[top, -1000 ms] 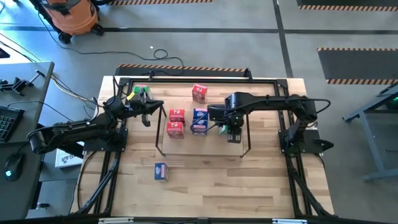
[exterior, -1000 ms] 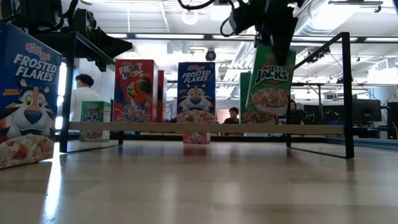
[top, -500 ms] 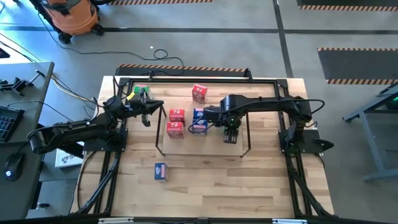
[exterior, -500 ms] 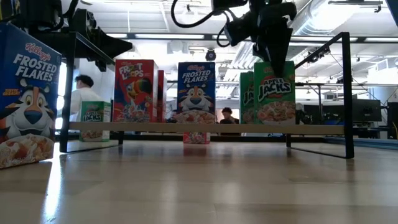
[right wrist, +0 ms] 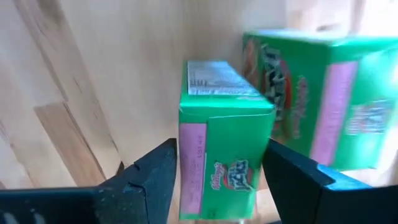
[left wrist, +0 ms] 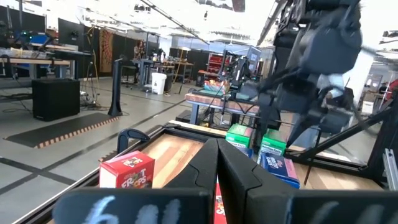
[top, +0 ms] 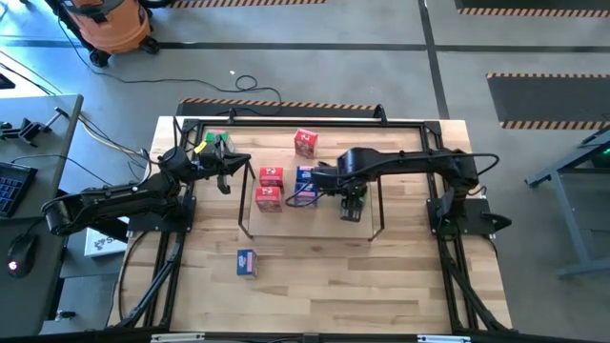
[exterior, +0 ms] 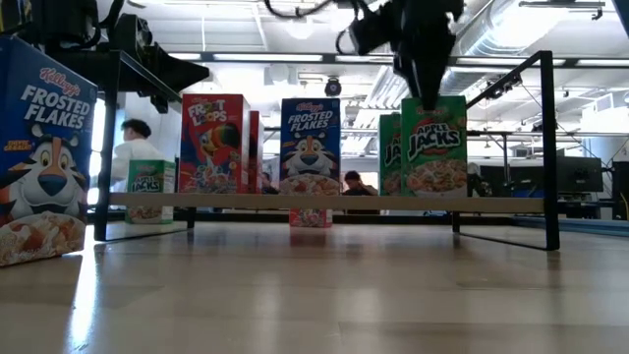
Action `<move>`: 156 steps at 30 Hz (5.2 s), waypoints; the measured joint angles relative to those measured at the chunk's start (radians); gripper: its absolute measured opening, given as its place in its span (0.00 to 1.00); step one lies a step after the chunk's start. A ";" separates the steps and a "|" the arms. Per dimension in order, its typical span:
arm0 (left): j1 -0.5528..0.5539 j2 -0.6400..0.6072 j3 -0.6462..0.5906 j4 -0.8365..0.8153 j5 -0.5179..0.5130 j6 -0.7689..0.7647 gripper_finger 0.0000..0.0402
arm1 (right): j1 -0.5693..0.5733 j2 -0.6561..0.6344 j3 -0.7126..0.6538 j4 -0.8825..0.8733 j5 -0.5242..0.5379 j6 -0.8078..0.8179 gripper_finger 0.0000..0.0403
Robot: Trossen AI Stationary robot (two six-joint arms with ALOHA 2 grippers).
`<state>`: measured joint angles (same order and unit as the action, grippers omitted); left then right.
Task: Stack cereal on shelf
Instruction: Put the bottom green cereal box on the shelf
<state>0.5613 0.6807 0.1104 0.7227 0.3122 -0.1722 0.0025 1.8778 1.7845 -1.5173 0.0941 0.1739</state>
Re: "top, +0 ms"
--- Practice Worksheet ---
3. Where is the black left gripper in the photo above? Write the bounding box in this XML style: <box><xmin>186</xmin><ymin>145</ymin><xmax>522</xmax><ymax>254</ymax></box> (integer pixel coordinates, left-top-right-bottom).
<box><xmin>192</xmin><ymin>137</ymin><xmax>253</xmax><ymax>195</ymax></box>

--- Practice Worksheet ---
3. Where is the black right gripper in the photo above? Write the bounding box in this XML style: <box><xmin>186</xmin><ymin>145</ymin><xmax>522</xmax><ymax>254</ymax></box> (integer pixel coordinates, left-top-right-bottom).
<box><xmin>333</xmin><ymin>178</ymin><xmax>362</xmax><ymax>224</ymax></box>

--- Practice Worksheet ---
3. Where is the red Froot Loops cereal box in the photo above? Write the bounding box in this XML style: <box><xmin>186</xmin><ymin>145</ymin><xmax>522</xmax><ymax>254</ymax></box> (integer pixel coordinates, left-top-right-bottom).
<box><xmin>254</xmin><ymin>186</ymin><xmax>283</xmax><ymax>213</ymax></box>
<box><xmin>294</xmin><ymin>128</ymin><xmax>319</xmax><ymax>159</ymax></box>
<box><xmin>258</xmin><ymin>166</ymin><xmax>285</xmax><ymax>188</ymax></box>

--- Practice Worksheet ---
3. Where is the black mat with hazard stripes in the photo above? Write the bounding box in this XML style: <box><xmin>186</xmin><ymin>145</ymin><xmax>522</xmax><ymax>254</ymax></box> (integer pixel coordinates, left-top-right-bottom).
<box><xmin>454</xmin><ymin>0</ymin><xmax>610</xmax><ymax>18</ymax></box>
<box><xmin>175</xmin><ymin>97</ymin><xmax>382</xmax><ymax>119</ymax></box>
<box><xmin>164</xmin><ymin>0</ymin><xmax>330</xmax><ymax>10</ymax></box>
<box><xmin>485</xmin><ymin>71</ymin><xmax>610</xmax><ymax>131</ymax></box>

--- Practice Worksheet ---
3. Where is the white printed box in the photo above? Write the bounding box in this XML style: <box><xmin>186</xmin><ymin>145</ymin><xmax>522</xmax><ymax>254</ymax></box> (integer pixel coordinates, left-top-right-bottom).
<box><xmin>84</xmin><ymin>227</ymin><xmax>130</xmax><ymax>258</ymax></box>

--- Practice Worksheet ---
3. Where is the orange shop vacuum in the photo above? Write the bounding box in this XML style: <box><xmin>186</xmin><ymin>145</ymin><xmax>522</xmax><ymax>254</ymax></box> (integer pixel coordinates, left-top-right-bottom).
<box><xmin>45</xmin><ymin>0</ymin><xmax>161</xmax><ymax>68</ymax></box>

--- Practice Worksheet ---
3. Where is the black desk clamp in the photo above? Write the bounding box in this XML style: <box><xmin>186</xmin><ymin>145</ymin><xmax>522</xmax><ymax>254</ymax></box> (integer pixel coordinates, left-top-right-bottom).
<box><xmin>0</xmin><ymin>107</ymin><xmax>71</xmax><ymax>148</ymax></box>

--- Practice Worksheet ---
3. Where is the black keyboard with blue backlight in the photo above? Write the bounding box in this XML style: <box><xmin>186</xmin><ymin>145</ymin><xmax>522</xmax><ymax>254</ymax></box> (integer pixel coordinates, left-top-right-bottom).
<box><xmin>0</xmin><ymin>160</ymin><xmax>38</xmax><ymax>219</ymax></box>

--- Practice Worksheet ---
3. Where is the black computer mouse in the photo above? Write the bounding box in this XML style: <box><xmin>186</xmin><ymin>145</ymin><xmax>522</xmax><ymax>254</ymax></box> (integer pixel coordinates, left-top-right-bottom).
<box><xmin>5</xmin><ymin>232</ymin><xmax>38</xmax><ymax>279</ymax></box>

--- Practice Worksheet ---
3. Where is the grey desk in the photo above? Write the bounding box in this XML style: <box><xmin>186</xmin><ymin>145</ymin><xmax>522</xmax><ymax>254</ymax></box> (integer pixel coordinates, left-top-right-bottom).
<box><xmin>0</xmin><ymin>93</ymin><xmax>85</xmax><ymax>337</ymax></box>

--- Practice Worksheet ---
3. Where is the black device with green light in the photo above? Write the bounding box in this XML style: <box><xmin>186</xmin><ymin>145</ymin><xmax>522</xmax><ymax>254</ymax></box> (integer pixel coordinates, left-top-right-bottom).
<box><xmin>579</xmin><ymin>124</ymin><xmax>610</xmax><ymax>169</ymax></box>

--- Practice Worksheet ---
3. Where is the black aluminium table frame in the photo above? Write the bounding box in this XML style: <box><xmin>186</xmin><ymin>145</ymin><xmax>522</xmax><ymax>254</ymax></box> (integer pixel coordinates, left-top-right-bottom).
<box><xmin>108</xmin><ymin>103</ymin><xmax>514</xmax><ymax>334</ymax></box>

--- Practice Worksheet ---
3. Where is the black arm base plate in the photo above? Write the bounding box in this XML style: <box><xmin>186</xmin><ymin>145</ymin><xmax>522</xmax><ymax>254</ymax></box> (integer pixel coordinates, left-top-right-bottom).
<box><xmin>127</xmin><ymin>194</ymin><xmax>196</xmax><ymax>234</ymax></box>
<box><xmin>426</xmin><ymin>197</ymin><xmax>514</xmax><ymax>237</ymax></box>

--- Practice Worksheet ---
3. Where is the black vacuum cable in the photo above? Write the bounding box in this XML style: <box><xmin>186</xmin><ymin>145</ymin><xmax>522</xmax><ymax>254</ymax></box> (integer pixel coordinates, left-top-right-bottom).
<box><xmin>56</xmin><ymin>18</ymin><xmax>283</xmax><ymax>118</ymax></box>

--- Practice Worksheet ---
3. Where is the yellow and white cable bundle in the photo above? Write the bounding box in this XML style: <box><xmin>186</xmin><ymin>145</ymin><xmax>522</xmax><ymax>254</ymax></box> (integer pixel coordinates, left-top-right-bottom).
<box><xmin>75</xmin><ymin>111</ymin><xmax>156</xmax><ymax>185</ymax></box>

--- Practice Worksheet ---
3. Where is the silver metal bracket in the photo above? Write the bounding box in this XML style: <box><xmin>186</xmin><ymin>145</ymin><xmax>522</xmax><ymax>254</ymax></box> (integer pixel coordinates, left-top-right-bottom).
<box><xmin>150</xmin><ymin>332</ymin><xmax>206</xmax><ymax>343</ymax></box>
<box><xmin>417</xmin><ymin>334</ymin><xmax>473</xmax><ymax>343</ymax></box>

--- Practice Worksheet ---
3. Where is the grey metal desk frame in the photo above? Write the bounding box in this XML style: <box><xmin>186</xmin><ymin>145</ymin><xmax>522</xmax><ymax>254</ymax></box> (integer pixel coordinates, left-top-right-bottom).
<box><xmin>523</xmin><ymin>126</ymin><xmax>610</xmax><ymax>280</ymax></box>

